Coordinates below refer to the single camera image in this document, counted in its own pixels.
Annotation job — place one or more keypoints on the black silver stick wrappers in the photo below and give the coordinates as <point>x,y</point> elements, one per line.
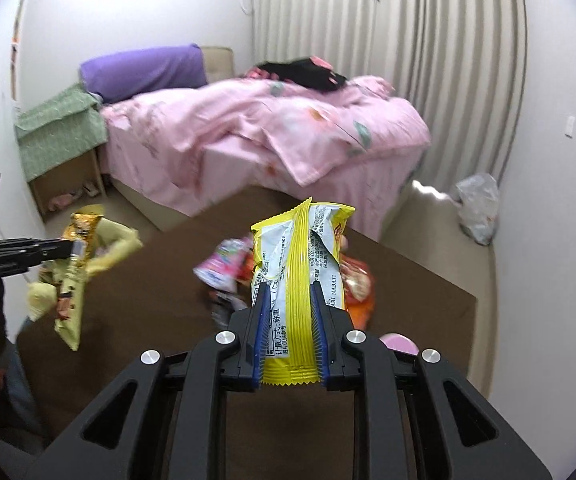
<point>223,305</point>

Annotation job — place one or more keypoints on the gold yellow snack wrapper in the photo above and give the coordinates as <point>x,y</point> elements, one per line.
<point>80,233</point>

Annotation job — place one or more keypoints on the white wall switch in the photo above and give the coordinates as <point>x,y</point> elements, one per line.
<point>570,127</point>

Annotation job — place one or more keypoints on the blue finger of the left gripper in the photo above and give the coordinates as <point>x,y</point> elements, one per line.
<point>53,248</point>

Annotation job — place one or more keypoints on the beige headboard cushion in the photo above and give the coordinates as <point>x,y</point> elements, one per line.
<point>218,63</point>

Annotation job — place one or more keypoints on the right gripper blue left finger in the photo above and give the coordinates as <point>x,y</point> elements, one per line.
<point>243,367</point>

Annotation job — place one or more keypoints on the pink white cartoon snack bag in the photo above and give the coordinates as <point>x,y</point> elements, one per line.
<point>220,271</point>

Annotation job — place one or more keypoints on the yellow white snack wrapper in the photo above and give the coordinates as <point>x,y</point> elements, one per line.
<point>290,251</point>

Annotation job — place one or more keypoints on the yellow plastic trash bag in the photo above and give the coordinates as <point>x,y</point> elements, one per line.
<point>113,242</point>

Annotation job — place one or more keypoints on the pink floral duvet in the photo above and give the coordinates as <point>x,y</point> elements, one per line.
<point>278,120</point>

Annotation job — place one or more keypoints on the pink cup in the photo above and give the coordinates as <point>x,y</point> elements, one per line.
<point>399,343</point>

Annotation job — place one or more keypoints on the purple pillow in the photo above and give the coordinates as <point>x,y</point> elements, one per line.
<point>120,76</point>

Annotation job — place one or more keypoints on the clear plastic bag on floor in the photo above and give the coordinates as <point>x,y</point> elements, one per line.
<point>478,203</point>

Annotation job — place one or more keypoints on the orange snack bag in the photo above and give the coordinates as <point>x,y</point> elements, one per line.
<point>359,291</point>

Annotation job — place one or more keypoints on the black clothing on bed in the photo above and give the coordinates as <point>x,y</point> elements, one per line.
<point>311,73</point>

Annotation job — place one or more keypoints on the green cloth covered nightstand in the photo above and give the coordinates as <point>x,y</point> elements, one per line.
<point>58,143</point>

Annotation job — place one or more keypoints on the striped beige curtain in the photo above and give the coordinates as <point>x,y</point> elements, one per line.
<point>461,63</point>

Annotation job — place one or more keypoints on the bed with pink sheet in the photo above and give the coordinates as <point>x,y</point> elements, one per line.
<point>268,169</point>

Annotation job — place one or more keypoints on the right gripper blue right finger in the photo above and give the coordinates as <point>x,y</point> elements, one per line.
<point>336,368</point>

